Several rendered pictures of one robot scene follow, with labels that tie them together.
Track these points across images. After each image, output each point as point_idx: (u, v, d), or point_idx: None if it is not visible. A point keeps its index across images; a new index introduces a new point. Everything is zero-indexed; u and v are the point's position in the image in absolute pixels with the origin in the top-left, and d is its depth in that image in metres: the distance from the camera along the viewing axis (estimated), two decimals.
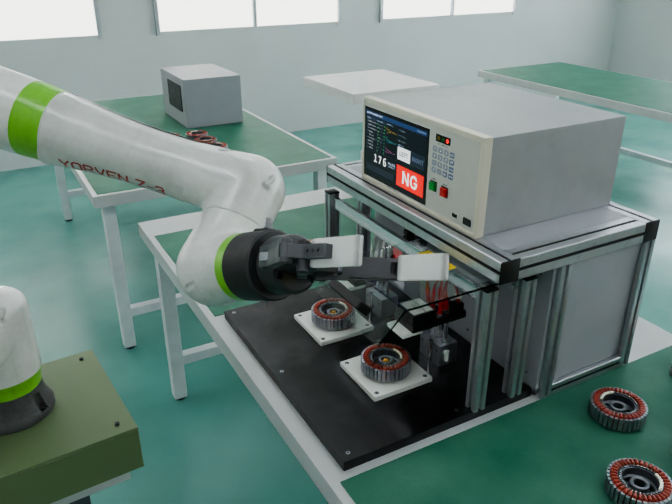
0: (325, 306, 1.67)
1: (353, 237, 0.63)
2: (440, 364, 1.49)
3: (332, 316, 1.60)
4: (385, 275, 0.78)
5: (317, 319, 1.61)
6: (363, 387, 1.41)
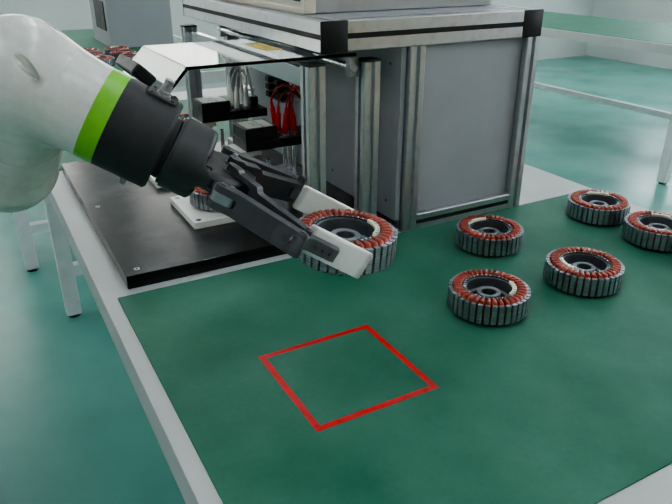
0: (334, 222, 0.74)
1: (366, 255, 0.65)
2: None
3: None
4: (281, 197, 0.74)
5: None
6: (186, 216, 1.16)
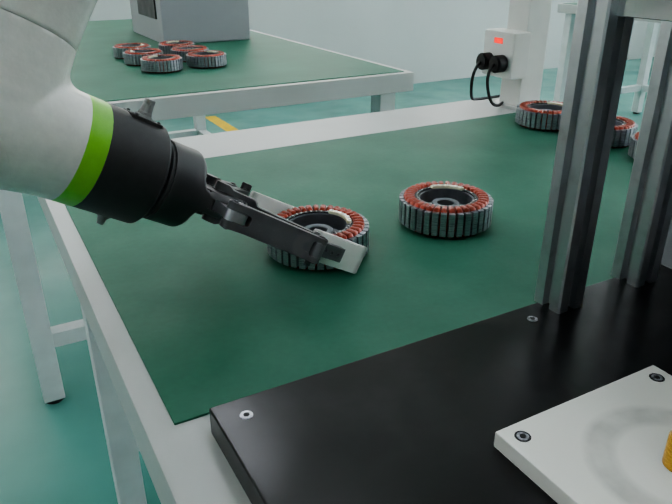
0: None
1: (362, 248, 0.67)
2: None
3: None
4: None
5: None
6: None
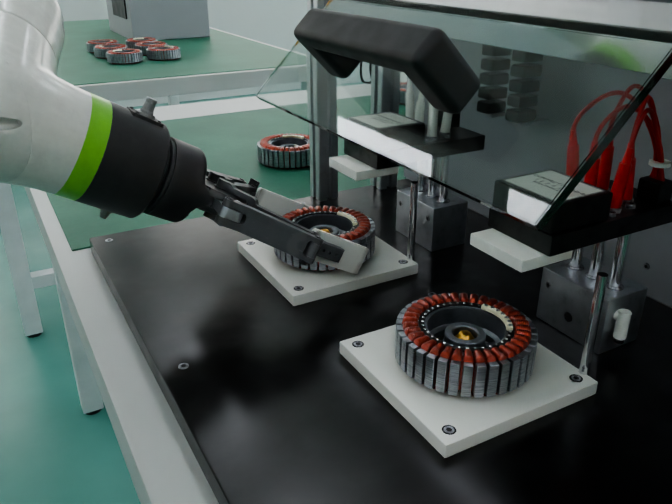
0: None
1: (363, 249, 0.67)
2: (603, 347, 0.57)
3: None
4: None
5: None
6: (407, 411, 0.49)
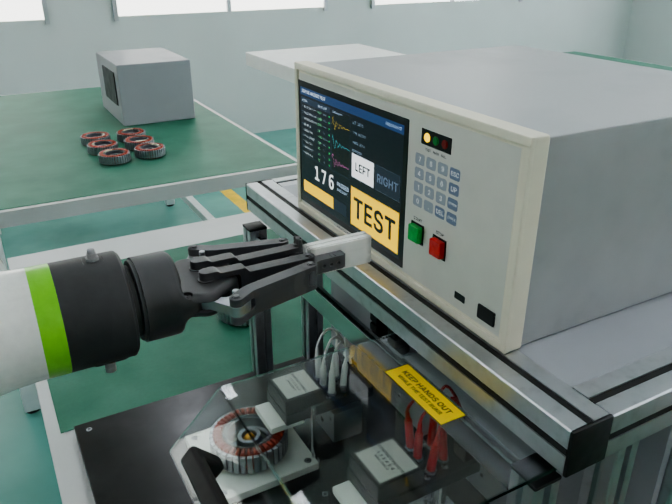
0: None
1: (357, 256, 0.67)
2: None
3: None
4: (287, 259, 0.62)
5: None
6: None
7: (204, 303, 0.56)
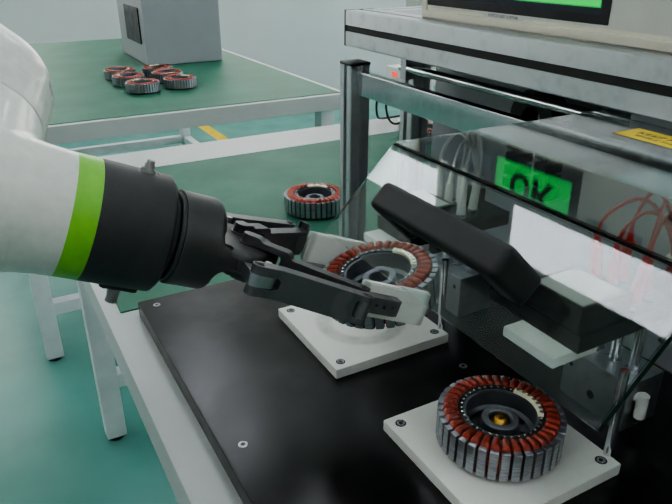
0: None
1: None
2: (623, 425, 0.62)
3: None
4: (341, 279, 0.53)
5: None
6: (451, 494, 0.54)
7: (236, 260, 0.51)
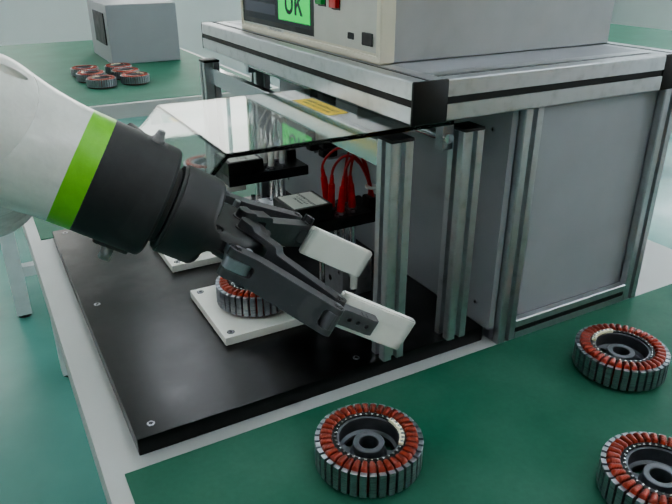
0: None
1: (352, 270, 0.67)
2: None
3: None
4: (322, 286, 0.52)
5: None
6: (213, 324, 0.88)
7: (225, 242, 0.52)
